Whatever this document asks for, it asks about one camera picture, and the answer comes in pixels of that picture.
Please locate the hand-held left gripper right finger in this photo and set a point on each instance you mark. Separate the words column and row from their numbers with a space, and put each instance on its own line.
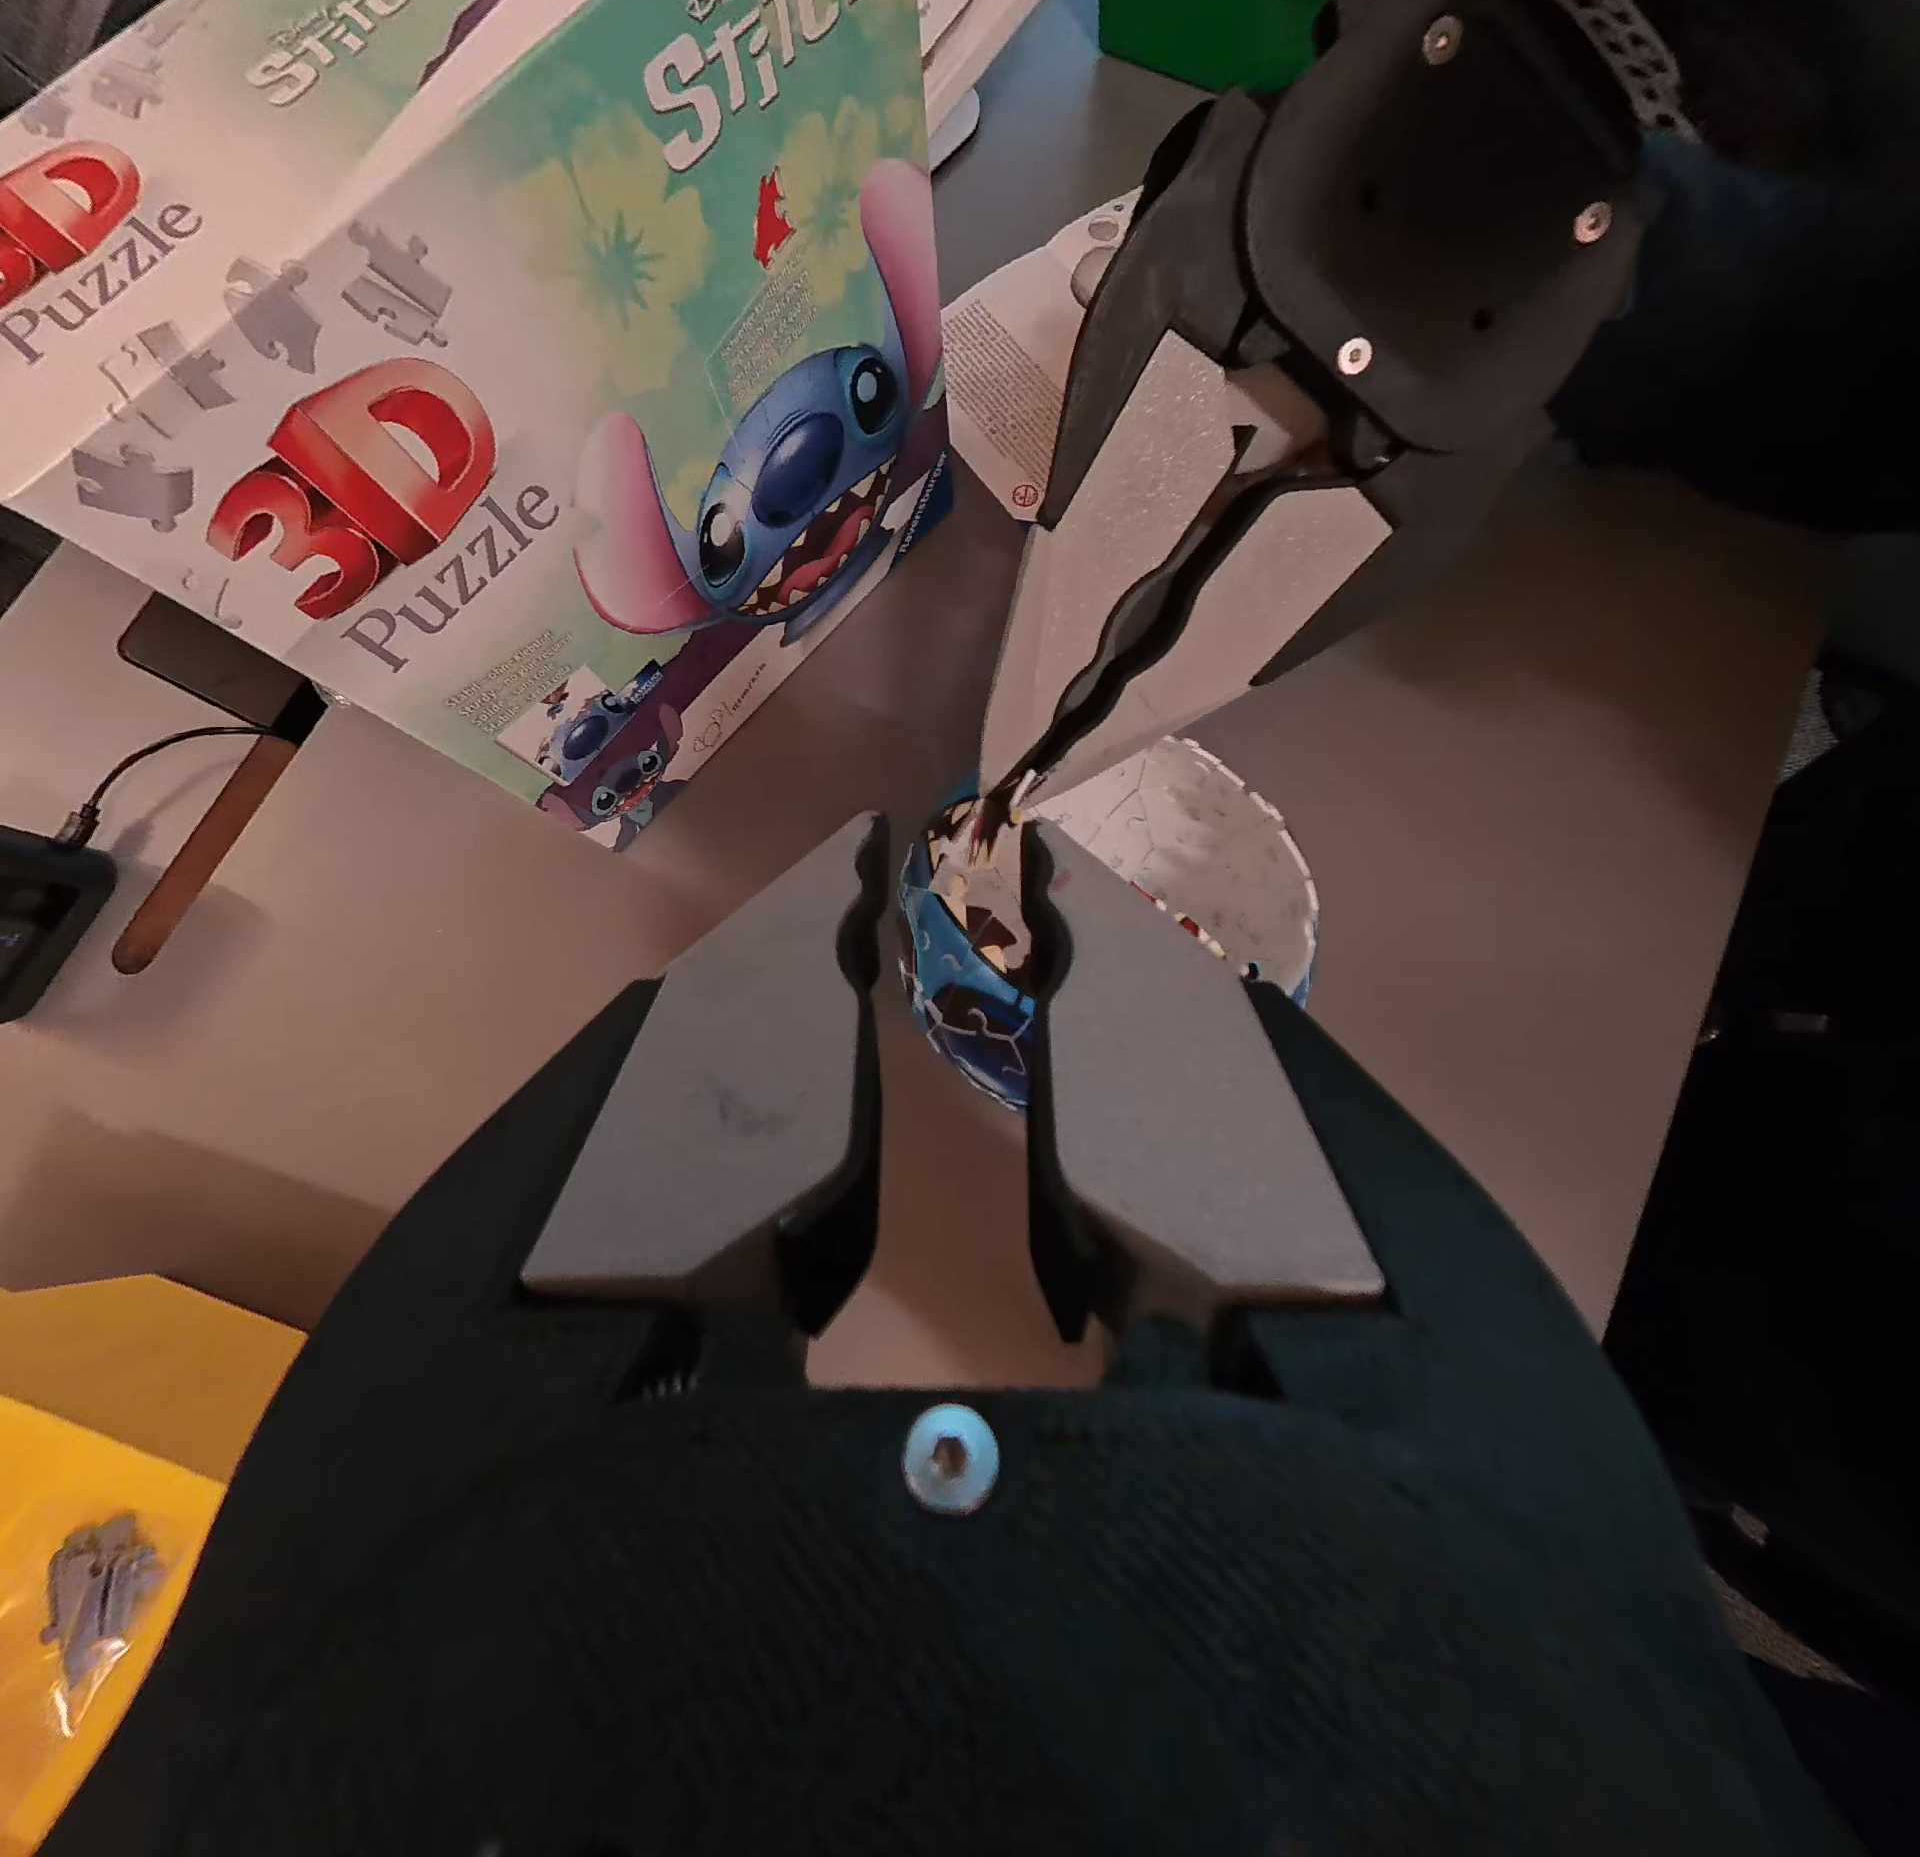
column 1201, row 1137

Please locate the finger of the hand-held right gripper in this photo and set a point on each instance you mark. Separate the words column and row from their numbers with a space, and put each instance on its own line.
column 1125, row 522
column 1275, row 581

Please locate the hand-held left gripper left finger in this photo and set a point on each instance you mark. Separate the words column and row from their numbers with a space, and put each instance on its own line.
column 705, row 1121

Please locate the blue puzzle ball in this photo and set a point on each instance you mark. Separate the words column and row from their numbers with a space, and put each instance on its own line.
column 1201, row 837

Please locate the printed puzzle box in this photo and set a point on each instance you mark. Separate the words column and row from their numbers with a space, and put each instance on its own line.
column 449, row 312

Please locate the white instruction sheet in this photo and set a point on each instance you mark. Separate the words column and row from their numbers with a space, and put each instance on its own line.
column 1006, row 388

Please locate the green plastic bin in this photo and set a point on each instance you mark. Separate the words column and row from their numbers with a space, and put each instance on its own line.
column 1201, row 12

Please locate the white flat object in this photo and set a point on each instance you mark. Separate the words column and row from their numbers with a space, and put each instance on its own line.
column 991, row 12

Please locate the thin brown stick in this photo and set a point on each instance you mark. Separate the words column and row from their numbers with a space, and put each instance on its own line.
column 204, row 852

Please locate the yellow plastic bin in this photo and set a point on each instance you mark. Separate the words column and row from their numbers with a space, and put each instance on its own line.
column 104, row 1378

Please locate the dark flat pad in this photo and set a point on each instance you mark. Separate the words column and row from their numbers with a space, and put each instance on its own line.
column 216, row 658

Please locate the grey power bank with display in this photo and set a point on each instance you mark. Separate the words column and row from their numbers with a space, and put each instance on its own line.
column 44, row 912

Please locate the clear bag of grey parts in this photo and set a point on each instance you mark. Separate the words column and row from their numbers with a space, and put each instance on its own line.
column 97, row 1602

